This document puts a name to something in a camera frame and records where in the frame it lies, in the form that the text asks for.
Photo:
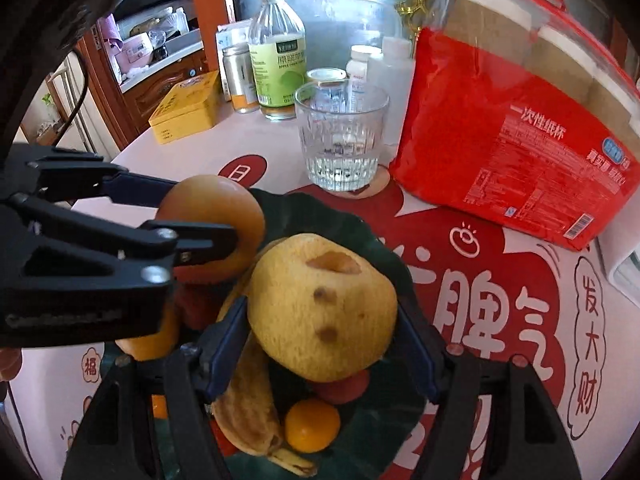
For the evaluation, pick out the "red tomato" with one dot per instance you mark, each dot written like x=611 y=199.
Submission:
x=340 y=387

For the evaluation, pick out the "red paper cup package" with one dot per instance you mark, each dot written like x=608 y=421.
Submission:
x=500 y=135

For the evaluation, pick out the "small white pill bottle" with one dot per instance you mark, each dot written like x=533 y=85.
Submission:
x=360 y=67

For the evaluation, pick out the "white plastic bottle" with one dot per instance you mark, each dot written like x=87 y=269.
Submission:
x=397 y=75

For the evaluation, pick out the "jar with metal lid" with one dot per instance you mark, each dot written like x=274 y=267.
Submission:
x=325 y=75

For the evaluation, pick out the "white carton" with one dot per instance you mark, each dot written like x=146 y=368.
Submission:
x=232 y=32

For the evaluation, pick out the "ribbed drinking glass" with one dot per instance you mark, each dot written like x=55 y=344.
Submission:
x=342 y=135

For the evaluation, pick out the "clear bottle with green label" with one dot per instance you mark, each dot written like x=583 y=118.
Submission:
x=276 y=60

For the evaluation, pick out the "yellow pear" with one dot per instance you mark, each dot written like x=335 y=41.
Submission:
x=320 y=310

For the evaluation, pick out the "person's left hand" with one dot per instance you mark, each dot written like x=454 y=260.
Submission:
x=10 y=365

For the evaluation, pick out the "yellow banana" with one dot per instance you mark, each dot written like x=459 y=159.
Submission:
x=250 y=410

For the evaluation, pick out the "small orange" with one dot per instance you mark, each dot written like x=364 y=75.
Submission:
x=159 y=406
x=306 y=425

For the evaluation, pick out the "large orange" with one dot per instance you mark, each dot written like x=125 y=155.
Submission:
x=150 y=342

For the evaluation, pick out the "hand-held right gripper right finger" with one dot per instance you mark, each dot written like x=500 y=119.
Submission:
x=421 y=357

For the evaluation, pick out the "dark green plate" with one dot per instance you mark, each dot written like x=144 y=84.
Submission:
x=370 y=440

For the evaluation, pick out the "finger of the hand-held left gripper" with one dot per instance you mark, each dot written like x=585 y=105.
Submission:
x=140 y=187
x=210 y=242

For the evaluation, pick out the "metal tin can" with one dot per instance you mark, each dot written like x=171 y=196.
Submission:
x=240 y=80

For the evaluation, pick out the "wooden kitchen cabinet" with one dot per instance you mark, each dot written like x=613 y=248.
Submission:
x=150 y=85

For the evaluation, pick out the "clear plastic container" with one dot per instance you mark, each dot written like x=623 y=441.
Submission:
x=345 y=20

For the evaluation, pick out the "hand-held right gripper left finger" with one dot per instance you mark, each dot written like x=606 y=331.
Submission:
x=227 y=345

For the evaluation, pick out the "yellow box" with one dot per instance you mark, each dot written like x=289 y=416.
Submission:
x=187 y=105

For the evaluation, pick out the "printed tablecloth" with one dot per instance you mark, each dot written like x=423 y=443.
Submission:
x=500 y=310

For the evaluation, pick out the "reddish orange apple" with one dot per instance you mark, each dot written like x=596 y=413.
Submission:
x=215 y=205

